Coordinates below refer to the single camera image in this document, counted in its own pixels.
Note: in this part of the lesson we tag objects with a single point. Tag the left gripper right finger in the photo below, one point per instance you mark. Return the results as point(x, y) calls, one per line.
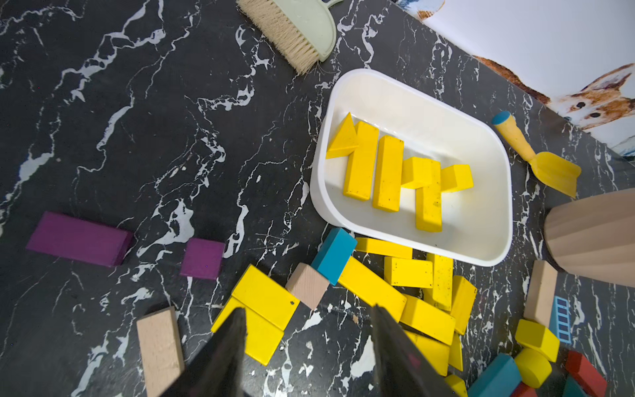
point(400, 368)

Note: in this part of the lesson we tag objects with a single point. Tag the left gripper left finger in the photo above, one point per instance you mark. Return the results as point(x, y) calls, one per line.
point(217, 369)

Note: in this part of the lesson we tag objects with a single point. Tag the white plastic tray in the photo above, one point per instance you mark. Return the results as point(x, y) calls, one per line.
point(456, 186)

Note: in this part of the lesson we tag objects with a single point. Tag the yellow bar block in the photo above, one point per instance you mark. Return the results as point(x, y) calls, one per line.
point(361, 163)
point(388, 174)

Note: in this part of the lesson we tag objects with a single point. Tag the yellow flat square block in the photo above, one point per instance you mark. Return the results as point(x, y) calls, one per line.
point(269, 309)

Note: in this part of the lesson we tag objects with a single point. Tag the teal slanted block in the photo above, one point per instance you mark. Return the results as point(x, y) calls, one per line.
point(501, 378)

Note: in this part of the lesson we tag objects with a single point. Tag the purple small block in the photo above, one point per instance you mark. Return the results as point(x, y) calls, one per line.
point(203, 259)

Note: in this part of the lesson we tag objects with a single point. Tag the small natural wood cube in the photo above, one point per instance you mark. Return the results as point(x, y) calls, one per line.
point(307, 285)

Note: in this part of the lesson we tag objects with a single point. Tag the small teal block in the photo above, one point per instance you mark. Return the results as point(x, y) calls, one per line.
point(334, 254)

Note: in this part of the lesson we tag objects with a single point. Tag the tall natural wood block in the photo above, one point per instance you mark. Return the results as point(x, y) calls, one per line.
point(540, 297)

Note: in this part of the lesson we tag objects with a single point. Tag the blue ladder block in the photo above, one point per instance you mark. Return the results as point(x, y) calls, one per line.
point(560, 322)

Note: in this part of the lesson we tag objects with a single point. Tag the red block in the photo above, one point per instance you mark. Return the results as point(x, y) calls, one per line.
point(586, 375)

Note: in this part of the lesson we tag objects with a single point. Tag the purple long block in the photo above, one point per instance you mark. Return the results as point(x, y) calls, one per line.
point(80, 240)

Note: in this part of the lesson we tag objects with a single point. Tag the pink pot green plant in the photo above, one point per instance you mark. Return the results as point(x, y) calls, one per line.
point(594, 237)

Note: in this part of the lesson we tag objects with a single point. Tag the yellow toy shovel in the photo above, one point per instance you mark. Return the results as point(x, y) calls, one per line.
point(552, 170)

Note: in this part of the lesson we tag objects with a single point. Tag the green hand brush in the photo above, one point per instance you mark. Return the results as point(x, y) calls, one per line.
point(303, 31)

